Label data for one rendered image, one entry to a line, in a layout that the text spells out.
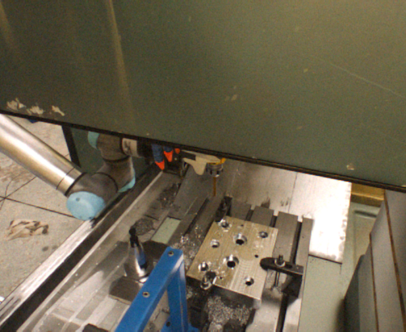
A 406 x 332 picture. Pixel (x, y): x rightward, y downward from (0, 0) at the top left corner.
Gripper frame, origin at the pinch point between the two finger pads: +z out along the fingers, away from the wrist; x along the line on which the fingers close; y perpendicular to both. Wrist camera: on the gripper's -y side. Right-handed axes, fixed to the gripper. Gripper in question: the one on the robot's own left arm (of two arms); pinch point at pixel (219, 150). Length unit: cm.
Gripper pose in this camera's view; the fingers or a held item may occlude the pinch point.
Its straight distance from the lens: 72.0
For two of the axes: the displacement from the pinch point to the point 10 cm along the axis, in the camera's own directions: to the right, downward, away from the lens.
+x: -3.5, 5.1, -7.9
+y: 0.0, 8.4, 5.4
